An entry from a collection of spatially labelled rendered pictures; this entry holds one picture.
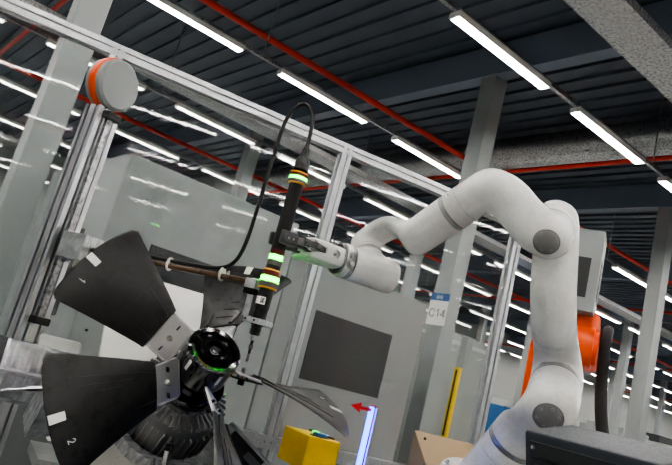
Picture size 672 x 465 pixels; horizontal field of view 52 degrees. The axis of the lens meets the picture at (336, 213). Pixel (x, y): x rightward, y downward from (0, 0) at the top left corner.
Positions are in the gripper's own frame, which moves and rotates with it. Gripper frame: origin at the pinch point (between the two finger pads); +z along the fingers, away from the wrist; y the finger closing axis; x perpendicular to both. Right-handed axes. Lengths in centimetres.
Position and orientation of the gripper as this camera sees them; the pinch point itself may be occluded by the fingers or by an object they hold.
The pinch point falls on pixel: (281, 238)
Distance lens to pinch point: 160.8
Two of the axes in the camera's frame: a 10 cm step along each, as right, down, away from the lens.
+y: -4.7, 0.9, 8.8
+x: 2.5, -9.4, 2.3
